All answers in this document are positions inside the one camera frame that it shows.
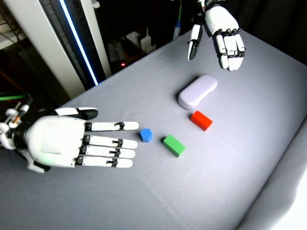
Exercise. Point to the small white box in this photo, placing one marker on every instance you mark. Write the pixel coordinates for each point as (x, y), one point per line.
(133, 37)

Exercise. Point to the white shelf board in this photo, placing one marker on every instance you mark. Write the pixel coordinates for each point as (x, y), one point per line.
(9, 38)

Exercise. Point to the grey table cloth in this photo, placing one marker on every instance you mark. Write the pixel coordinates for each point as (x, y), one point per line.
(144, 191)

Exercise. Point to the white column with blue light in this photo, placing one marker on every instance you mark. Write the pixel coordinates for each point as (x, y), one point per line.
(36, 36)

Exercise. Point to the pale lilac glasses case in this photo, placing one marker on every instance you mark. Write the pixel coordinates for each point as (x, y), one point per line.
(197, 92)

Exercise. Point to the black box with red light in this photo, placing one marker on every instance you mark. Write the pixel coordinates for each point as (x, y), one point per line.
(123, 64)

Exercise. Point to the white bottle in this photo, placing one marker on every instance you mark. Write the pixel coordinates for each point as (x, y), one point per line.
(146, 42)

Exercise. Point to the red rectangular block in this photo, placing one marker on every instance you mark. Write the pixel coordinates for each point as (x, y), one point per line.
(201, 119)

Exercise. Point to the blue hexagonal block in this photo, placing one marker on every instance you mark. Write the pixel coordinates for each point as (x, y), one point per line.
(146, 135)

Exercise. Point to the green rectangular block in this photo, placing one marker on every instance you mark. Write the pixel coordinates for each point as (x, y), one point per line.
(173, 144)

